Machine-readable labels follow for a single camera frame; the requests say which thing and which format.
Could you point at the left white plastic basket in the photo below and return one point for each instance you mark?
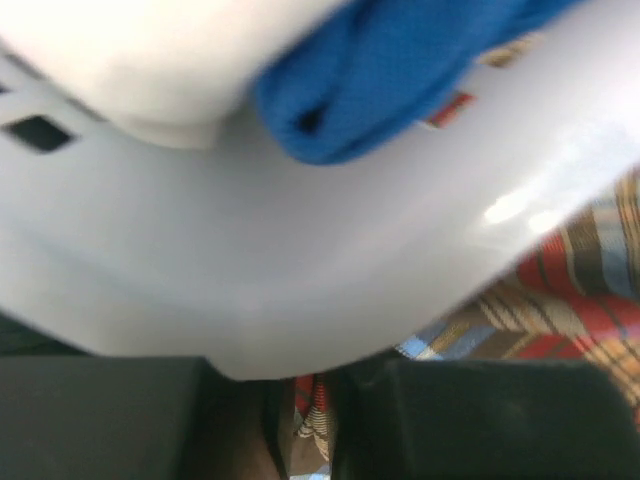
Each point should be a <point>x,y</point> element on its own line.
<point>271,268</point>

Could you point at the cream white folded shirt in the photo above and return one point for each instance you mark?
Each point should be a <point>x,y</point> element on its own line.
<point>166,72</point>

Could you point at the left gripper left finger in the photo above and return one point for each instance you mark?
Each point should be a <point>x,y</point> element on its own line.
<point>81,417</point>

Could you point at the red plaid long sleeve shirt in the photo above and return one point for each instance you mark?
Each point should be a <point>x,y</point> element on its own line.
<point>575,298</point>

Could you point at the blue folded shirt in basket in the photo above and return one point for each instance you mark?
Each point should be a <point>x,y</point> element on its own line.
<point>375,67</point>

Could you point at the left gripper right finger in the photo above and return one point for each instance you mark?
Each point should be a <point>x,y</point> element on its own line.
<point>401,419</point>

